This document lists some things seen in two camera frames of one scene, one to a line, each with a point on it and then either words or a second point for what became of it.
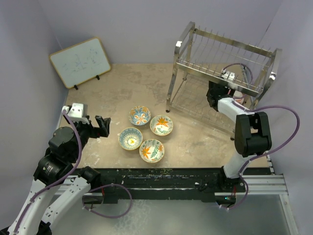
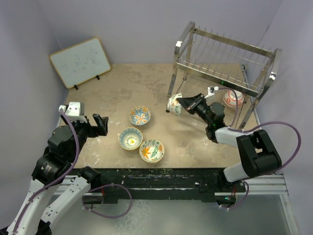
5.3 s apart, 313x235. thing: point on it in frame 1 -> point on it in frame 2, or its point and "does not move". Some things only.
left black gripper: (96, 131) does not move
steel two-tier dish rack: (201, 58) does not move
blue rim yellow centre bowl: (130, 138) does not move
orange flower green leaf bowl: (161, 125) -> (173, 105)
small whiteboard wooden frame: (80, 62) does not move
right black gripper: (227, 89) -> (191, 103)
